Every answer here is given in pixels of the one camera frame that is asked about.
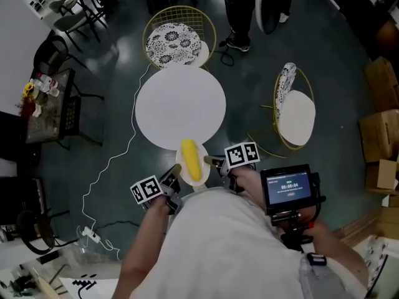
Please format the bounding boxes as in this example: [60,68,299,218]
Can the white power strip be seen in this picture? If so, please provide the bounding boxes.
[81,225,101,242]

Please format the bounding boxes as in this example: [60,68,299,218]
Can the round floral cushion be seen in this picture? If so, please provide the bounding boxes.
[277,62,297,118]
[145,22,203,69]

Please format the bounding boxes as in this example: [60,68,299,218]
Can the person's white shirt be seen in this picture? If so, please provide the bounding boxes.
[130,187,368,299]

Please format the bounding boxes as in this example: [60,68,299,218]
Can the yellow corn cob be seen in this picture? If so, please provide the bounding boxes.
[180,138,202,182]

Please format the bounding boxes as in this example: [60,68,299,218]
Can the round white table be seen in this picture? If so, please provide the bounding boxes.
[134,64,227,151]

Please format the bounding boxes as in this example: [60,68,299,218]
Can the white power cable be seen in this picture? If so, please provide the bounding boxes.
[76,63,153,261]

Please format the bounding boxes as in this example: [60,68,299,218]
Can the grey upholstered chair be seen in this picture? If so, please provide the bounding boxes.
[52,9,108,53]

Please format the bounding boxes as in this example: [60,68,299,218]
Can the black device mount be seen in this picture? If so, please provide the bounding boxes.
[271,173,327,252]

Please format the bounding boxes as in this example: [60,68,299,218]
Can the white seat cushion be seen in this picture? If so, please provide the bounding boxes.
[186,40,210,68]
[278,89,317,146]

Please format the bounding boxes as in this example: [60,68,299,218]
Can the white oval plate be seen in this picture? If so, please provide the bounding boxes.
[175,139,211,189]

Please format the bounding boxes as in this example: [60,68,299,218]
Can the white board black drawing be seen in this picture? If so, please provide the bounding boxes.
[59,274,119,299]

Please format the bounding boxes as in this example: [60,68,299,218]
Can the black floor cable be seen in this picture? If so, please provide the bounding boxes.
[93,219,141,233]

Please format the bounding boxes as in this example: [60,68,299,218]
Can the white black office chair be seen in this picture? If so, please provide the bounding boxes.
[254,0,281,36]

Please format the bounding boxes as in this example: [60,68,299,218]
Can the gold wire chair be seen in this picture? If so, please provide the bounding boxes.
[248,62,316,159]
[142,5,218,71]

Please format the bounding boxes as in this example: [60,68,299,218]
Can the black metal chair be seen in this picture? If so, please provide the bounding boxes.
[32,35,90,74]

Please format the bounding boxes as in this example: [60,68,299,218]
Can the person's right forearm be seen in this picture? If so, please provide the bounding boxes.
[232,166,372,292]

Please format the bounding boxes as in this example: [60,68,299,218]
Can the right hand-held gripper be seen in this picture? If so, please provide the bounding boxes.
[204,141,261,194]

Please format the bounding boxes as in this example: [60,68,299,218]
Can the black round stool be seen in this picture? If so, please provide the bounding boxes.
[17,210,57,255]

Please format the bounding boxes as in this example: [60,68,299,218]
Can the person's left forearm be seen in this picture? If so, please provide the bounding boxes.
[111,194,171,299]

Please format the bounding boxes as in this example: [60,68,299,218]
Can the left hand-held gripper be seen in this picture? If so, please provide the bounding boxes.
[130,163,183,215]

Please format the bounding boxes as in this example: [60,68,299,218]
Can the black strap buckle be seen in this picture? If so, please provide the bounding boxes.
[307,252,327,266]

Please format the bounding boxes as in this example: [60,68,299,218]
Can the dark side table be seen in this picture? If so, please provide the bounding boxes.
[24,68,105,151]

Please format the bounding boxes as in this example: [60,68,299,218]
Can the brown cardboard box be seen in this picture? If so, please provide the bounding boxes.
[364,56,399,112]
[358,109,399,163]
[364,159,399,196]

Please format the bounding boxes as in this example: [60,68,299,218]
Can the black looped cable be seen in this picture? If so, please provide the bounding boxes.
[218,37,235,67]

